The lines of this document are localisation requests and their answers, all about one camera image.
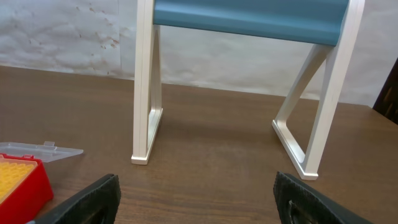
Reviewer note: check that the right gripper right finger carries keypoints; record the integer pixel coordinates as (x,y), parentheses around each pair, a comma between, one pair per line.
(304,202)

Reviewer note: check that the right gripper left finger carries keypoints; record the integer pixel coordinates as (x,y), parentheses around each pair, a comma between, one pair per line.
(90,202)

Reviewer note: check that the red and yellow tip box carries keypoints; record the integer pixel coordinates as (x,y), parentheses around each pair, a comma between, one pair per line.
(28,193)

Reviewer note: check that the white and blue stand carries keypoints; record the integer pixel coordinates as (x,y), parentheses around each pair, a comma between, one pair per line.
(248,18)

